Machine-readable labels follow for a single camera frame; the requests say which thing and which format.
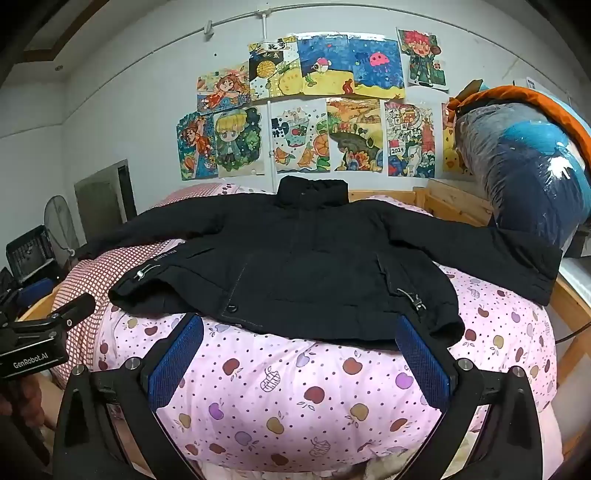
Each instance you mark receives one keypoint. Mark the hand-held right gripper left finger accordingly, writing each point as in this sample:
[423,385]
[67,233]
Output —
[178,360]

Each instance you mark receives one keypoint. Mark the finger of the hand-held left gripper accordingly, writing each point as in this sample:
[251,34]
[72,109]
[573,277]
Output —
[76,307]
[36,290]

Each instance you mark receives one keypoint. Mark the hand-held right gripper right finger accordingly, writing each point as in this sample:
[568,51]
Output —
[422,364]

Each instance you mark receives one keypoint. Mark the black jacket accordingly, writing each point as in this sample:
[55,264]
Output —
[314,258]

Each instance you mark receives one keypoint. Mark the person's left hand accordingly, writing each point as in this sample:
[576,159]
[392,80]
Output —
[30,397]

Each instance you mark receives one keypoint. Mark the red checkered bed sheet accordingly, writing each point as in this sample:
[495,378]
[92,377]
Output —
[99,272]

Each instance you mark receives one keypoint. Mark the standing fan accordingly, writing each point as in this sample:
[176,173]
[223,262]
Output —
[60,221]

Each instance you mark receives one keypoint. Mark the pink apple print blanket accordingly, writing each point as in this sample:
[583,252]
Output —
[300,392]

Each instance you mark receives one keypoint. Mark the white appliance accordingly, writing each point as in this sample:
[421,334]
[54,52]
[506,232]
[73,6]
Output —
[577,277]

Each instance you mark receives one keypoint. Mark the plastic wrapped bedding bundle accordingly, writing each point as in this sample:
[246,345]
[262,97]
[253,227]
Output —
[521,184]

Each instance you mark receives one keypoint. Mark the orange cloth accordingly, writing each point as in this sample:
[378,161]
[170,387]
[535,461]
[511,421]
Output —
[508,94]

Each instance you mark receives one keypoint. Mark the wooden bed frame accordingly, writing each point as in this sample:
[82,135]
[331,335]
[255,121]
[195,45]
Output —
[457,203]

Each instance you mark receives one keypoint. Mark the white wall paper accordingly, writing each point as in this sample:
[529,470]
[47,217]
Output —
[534,83]

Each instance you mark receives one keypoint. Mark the group of coloured wall drawings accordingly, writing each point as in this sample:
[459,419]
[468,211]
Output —
[346,60]

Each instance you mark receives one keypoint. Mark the white wall conduit pipe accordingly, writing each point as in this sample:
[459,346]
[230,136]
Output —
[264,27]

